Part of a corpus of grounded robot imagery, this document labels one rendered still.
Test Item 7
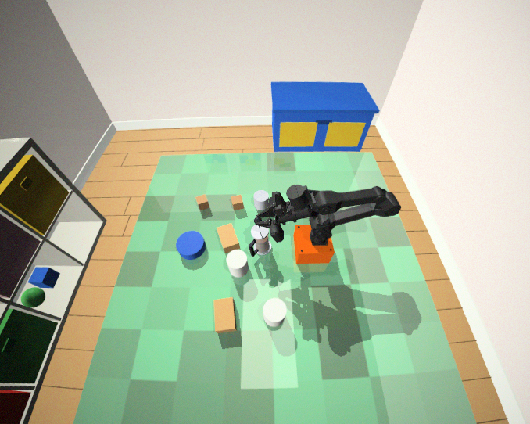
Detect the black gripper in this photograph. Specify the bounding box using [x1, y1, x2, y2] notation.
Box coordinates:
[256, 202, 298, 243]

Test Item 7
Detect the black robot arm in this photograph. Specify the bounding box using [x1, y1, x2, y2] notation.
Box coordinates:
[268, 185, 401, 246]

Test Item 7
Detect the blue short cylinder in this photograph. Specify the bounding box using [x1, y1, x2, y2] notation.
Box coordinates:
[176, 231, 206, 260]

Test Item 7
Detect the glass coffee press with plunger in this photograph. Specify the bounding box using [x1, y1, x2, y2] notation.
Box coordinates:
[249, 217, 272, 257]

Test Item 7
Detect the white cylinder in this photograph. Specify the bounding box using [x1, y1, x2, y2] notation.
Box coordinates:
[226, 250, 249, 278]
[263, 298, 286, 326]

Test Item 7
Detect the grey cylinder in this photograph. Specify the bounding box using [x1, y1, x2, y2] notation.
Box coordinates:
[254, 190, 269, 210]

